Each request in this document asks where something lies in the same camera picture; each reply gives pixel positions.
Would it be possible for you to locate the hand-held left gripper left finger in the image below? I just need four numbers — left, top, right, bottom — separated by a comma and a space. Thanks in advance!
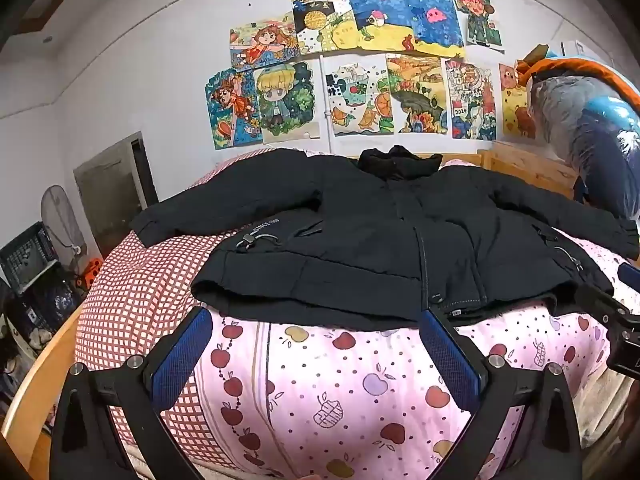
49, 306, 214, 480

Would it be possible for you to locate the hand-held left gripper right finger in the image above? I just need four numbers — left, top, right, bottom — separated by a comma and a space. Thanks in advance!
419, 309, 584, 480

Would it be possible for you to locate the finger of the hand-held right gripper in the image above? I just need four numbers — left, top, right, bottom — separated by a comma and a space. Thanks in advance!
574, 284, 630, 330
617, 261, 640, 292

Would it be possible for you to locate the black padded jacket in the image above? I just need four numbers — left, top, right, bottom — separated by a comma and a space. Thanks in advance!
129, 145, 640, 333

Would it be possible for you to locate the red checkered bed sheet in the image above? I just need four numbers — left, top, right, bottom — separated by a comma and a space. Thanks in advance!
74, 147, 323, 467

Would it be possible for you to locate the orange toy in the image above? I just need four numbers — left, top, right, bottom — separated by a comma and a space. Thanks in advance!
74, 257, 105, 292

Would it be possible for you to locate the pink apple print quilt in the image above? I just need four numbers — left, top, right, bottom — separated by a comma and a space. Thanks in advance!
192, 157, 640, 480

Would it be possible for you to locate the grey blue orange stuffed bundle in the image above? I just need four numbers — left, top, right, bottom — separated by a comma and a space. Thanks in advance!
516, 44, 640, 222

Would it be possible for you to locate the white standing fan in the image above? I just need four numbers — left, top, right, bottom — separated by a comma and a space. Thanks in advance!
40, 184, 90, 262

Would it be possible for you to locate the black plastic crate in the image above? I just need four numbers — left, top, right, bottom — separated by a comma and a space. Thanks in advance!
0, 221, 62, 297

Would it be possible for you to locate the yellow bear drawing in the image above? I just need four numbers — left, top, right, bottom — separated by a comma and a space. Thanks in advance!
498, 62, 540, 142

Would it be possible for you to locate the red white town drawing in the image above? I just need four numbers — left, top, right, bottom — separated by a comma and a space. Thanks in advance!
444, 57, 498, 142

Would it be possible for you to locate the flying girl drawing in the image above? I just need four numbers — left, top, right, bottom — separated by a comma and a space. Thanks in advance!
204, 67, 264, 152

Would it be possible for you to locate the landscape drawing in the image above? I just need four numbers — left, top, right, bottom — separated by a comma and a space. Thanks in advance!
385, 53, 449, 134

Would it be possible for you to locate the blond child drawing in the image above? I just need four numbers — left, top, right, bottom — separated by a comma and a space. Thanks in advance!
253, 60, 322, 144

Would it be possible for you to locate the fruit drink drawing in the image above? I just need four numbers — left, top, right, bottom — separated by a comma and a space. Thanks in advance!
321, 54, 397, 137

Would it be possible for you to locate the blue sea pink creature drawing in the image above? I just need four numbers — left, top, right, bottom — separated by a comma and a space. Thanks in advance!
402, 0, 467, 59

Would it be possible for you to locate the orange haired girl drawing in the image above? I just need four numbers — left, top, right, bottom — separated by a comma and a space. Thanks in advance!
229, 21, 302, 70

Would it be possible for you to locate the blue sea fish drawing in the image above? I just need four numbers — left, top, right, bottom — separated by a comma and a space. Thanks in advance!
346, 0, 417, 53

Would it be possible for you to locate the pineapple drawing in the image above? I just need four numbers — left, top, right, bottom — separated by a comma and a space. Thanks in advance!
291, 0, 359, 57

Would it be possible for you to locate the wooden bed frame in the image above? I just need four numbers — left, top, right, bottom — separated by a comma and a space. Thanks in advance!
0, 142, 588, 480

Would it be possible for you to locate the grey wall hatch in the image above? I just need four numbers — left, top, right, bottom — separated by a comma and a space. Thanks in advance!
73, 131, 160, 257

